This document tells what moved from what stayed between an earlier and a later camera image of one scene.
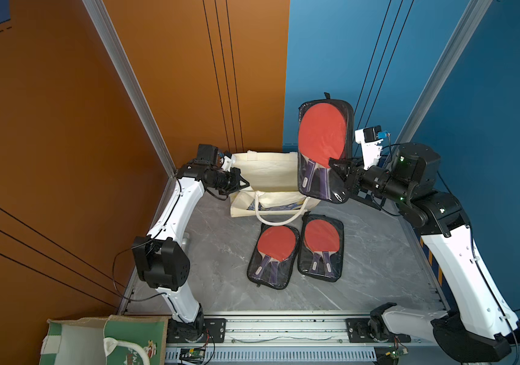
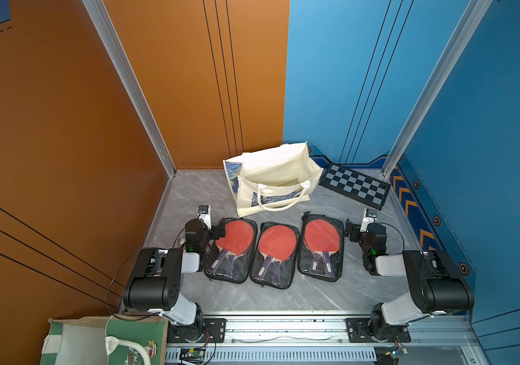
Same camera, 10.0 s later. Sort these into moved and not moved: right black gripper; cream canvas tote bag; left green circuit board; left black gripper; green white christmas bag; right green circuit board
Moved: cream canvas tote bag; right black gripper; left black gripper
Not moved: green white christmas bag; right green circuit board; left green circuit board
